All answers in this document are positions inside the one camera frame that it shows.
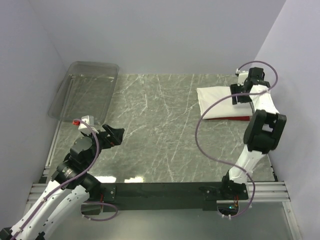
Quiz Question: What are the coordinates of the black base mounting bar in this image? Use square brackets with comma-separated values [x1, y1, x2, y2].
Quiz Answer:
[89, 182, 249, 211]

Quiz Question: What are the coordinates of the clear plastic bin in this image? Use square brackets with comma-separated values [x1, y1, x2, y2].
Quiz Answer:
[48, 61, 119, 125]

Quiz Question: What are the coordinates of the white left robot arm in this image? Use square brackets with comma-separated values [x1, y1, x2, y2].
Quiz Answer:
[0, 118, 125, 240]

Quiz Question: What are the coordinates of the white t shirt red print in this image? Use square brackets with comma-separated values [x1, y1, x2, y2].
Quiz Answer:
[196, 86, 253, 118]

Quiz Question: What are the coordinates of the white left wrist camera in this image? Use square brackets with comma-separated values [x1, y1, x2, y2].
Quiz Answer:
[72, 115, 98, 135]

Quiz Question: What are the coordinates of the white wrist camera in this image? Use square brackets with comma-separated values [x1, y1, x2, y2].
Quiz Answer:
[72, 115, 98, 135]
[235, 69, 249, 86]

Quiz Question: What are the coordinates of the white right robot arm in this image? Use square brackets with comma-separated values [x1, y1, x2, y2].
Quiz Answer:
[219, 67, 287, 200]

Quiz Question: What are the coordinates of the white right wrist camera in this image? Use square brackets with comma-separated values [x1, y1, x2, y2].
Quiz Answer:
[235, 69, 249, 86]

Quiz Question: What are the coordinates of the folded red t shirt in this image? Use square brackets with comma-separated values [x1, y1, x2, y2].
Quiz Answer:
[202, 116, 251, 121]

